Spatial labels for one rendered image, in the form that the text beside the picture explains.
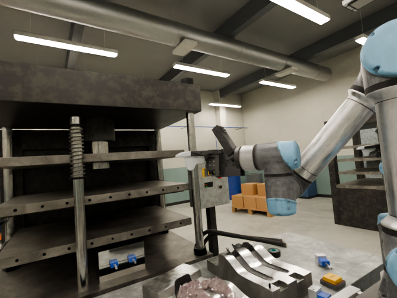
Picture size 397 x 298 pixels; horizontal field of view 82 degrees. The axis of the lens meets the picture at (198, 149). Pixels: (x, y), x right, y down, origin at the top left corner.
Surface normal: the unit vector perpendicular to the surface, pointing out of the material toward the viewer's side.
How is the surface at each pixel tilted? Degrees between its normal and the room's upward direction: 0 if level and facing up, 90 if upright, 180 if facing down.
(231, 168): 82
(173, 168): 90
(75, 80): 90
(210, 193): 90
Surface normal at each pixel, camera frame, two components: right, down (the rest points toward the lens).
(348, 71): -0.84, 0.04
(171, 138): 0.54, -0.09
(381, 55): -0.56, -0.14
